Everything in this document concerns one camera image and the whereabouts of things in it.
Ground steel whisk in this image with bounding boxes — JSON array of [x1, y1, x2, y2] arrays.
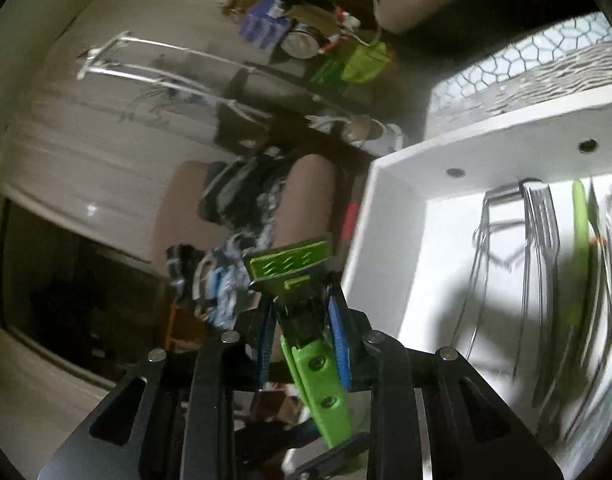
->
[[580, 179, 612, 441]]

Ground steel fork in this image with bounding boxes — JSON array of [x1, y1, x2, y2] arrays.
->
[[512, 179, 560, 408]]

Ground white drawer box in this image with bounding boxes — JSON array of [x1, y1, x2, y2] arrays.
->
[[343, 84, 612, 479]]

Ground brown chair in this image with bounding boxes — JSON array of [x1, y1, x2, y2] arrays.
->
[[150, 154, 336, 278]]

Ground white mug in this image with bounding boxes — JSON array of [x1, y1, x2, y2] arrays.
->
[[342, 115, 407, 157]]

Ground green bag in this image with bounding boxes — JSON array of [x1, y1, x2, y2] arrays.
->
[[310, 42, 391, 86]]

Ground round tin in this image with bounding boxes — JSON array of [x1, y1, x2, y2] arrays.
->
[[280, 24, 323, 60]]

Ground green handled peeler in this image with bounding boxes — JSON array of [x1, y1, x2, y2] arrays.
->
[[558, 179, 590, 352]]

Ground wire potato masher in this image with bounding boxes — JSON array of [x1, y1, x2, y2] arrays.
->
[[451, 180, 530, 360]]

